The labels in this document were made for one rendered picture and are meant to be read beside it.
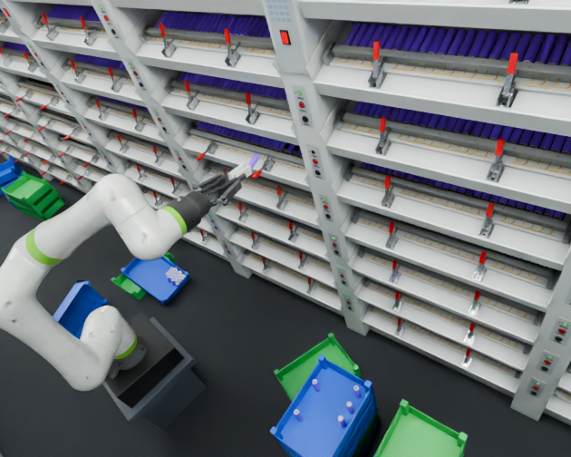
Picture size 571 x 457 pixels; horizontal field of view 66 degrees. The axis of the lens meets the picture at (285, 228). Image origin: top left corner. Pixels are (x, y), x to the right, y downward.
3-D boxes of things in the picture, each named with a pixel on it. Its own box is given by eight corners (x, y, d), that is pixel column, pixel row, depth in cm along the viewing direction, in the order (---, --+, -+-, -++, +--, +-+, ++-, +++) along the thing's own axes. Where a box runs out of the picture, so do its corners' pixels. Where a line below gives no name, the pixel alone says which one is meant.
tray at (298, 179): (314, 193, 139) (304, 179, 131) (188, 152, 172) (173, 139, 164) (343, 140, 143) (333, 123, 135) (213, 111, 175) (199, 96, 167)
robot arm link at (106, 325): (97, 366, 162) (70, 340, 148) (112, 329, 172) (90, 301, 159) (129, 367, 159) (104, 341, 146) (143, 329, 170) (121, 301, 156)
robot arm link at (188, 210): (180, 209, 109) (157, 199, 114) (191, 244, 116) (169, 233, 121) (198, 196, 113) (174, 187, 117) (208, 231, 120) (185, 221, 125)
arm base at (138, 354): (94, 399, 159) (86, 393, 155) (78, 374, 168) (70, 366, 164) (153, 350, 169) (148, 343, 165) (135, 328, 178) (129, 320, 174)
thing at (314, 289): (345, 314, 193) (336, 306, 182) (245, 266, 225) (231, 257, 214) (365, 273, 197) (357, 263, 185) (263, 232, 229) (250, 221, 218)
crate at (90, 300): (67, 348, 229) (79, 350, 226) (43, 329, 214) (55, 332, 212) (98, 299, 247) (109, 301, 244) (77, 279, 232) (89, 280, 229)
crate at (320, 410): (326, 476, 132) (322, 470, 126) (275, 439, 143) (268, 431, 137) (374, 392, 145) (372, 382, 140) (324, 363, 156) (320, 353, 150)
